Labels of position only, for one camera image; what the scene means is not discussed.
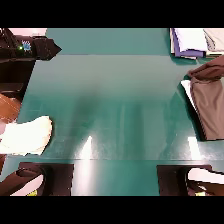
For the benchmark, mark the brown garment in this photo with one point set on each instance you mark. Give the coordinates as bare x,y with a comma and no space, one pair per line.
211,103

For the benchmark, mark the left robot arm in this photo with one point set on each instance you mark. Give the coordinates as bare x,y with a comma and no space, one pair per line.
26,136

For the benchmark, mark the light blue garment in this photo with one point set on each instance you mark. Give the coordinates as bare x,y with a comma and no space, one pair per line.
186,52

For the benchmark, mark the white garment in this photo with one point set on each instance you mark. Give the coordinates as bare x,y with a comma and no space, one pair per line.
191,37

